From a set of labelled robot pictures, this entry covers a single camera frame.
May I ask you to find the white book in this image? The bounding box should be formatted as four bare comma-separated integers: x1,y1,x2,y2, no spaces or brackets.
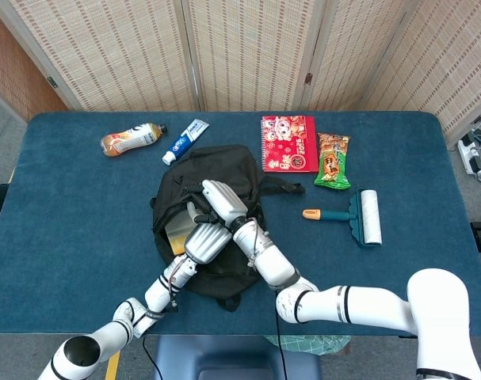
165,211,197,255

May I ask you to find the green orange snack bag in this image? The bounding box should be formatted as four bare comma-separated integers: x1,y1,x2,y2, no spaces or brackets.
313,132,351,191

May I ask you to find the white power strip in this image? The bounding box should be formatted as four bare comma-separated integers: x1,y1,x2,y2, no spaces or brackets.
456,132,481,176

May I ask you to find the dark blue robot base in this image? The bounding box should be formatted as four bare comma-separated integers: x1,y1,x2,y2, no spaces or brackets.
155,335,323,380

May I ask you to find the blue felt table cover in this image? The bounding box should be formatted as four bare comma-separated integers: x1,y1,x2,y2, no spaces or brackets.
0,111,481,337

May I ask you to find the woven folding screen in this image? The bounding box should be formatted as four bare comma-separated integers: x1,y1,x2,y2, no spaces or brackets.
0,0,481,138

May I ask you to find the blue white toothpaste tube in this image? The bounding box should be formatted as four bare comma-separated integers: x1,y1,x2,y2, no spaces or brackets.
162,118,210,166

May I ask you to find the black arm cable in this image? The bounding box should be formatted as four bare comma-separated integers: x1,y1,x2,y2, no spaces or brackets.
275,321,287,380
140,335,162,380

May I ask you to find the orange drink bottle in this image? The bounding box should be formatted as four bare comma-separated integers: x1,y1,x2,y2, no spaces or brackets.
100,122,168,158

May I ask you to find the teal lint roller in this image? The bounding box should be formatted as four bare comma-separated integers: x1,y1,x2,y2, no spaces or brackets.
302,188,384,249

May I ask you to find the black backpack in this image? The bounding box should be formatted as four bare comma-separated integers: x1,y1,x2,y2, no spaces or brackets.
149,144,307,313

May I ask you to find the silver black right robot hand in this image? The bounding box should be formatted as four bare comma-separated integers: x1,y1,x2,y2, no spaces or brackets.
186,179,250,229

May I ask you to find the red spiral notebook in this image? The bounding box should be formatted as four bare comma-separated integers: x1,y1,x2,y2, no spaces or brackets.
259,115,319,174

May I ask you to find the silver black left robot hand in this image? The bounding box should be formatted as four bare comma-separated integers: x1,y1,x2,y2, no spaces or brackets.
183,222,232,264

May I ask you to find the green checked cloth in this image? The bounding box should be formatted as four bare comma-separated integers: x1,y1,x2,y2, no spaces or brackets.
265,334,351,356

